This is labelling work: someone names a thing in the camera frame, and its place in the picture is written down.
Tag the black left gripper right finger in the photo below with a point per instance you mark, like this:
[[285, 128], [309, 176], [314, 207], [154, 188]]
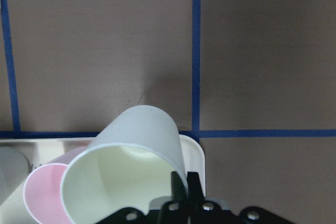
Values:
[[203, 209]]

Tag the brown paper table cover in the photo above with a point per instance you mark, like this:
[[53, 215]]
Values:
[[252, 80]]

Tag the grey plastic cup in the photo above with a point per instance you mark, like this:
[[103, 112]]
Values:
[[14, 169]]

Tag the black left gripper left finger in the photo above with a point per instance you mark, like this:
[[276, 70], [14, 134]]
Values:
[[174, 211]]

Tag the pink plastic cup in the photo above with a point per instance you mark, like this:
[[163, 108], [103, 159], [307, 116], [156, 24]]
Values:
[[41, 192]]

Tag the white plastic cup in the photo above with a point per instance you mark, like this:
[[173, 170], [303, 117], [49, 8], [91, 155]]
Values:
[[128, 164]]

